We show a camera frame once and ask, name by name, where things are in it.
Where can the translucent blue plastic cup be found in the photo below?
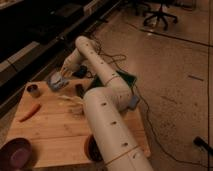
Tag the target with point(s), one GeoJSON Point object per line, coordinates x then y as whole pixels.
{"type": "Point", "coordinates": [57, 86]}

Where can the black power adapter box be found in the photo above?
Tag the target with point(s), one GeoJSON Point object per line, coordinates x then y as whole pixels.
{"type": "Point", "coordinates": [81, 72]}

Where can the orange carrot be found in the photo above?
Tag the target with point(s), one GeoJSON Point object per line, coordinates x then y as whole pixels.
{"type": "Point", "coordinates": [33, 110]}

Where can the small black rectangular block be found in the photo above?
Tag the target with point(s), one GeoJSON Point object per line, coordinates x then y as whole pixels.
{"type": "Point", "coordinates": [79, 90]}

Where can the banana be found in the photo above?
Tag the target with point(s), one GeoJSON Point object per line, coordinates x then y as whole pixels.
{"type": "Point", "coordinates": [73, 99]}

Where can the green plastic tray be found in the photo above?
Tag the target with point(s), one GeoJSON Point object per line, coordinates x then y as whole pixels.
{"type": "Point", "coordinates": [128, 78]}

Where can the blue-grey towel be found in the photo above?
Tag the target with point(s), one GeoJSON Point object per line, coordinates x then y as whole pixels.
{"type": "Point", "coordinates": [55, 79]}

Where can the white transparent gripper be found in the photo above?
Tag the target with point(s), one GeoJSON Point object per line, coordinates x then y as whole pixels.
{"type": "Point", "coordinates": [65, 72]}

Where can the brown bowl with contents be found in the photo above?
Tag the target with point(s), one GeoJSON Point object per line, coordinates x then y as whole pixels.
{"type": "Point", "coordinates": [91, 149]}

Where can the blue sponge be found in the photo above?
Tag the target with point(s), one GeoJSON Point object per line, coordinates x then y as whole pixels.
{"type": "Point", "coordinates": [134, 101]}

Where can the black office chair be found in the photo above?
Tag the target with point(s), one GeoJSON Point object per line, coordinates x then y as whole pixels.
{"type": "Point", "coordinates": [161, 15]}

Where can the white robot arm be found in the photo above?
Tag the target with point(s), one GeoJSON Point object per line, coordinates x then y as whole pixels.
{"type": "Point", "coordinates": [102, 107]}

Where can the black object on floor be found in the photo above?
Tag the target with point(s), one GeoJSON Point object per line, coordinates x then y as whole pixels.
{"type": "Point", "coordinates": [201, 143]}

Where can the purple bowl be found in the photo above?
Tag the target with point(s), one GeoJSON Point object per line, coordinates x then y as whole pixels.
{"type": "Point", "coordinates": [15, 154]}

